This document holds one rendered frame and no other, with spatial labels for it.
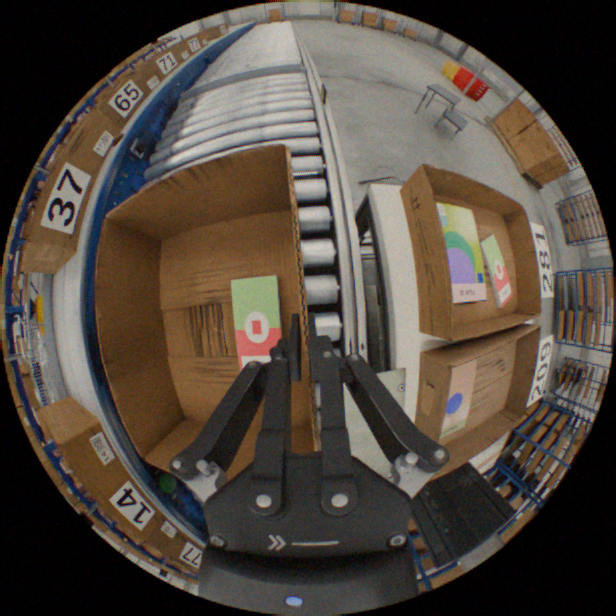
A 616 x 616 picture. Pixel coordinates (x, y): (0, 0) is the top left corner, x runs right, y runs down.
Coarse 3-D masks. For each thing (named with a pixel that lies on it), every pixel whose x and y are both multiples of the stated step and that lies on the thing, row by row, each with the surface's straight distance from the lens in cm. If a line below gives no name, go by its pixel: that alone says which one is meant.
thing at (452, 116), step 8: (432, 88) 229; (440, 88) 250; (424, 96) 234; (432, 96) 271; (448, 96) 237; (456, 96) 262; (416, 112) 244; (448, 112) 249; (456, 112) 269; (440, 120) 237; (448, 120) 232; (456, 120) 243; (464, 120) 264
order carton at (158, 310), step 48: (144, 192) 30; (192, 192) 29; (240, 192) 29; (288, 192) 30; (144, 240) 42; (192, 240) 40; (240, 240) 35; (288, 240) 33; (96, 288) 33; (144, 288) 40; (192, 288) 37; (288, 288) 31; (144, 336) 39; (192, 336) 39; (288, 336) 32; (144, 384) 39; (192, 384) 42; (144, 432) 39; (192, 432) 43
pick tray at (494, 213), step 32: (416, 192) 37; (448, 192) 47; (480, 192) 50; (416, 224) 37; (480, 224) 54; (512, 224) 66; (416, 256) 37; (512, 256) 65; (448, 288) 30; (512, 288) 62; (448, 320) 30; (480, 320) 49; (512, 320) 50
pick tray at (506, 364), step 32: (448, 352) 38; (480, 352) 37; (512, 352) 66; (448, 384) 33; (480, 384) 55; (512, 384) 71; (416, 416) 45; (480, 416) 63; (512, 416) 72; (448, 448) 57; (480, 448) 59
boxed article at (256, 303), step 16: (240, 288) 32; (256, 288) 31; (272, 288) 30; (240, 304) 32; (256, 304) 31; (272, 304) 30; (240, 320) 32; (256, 320) 31; (272, 320) 31; (240, 336) 32; (256, 336) 31; (272, 336) 31; (240, 352) 33; (256, 352) 32; (240, 368) 34
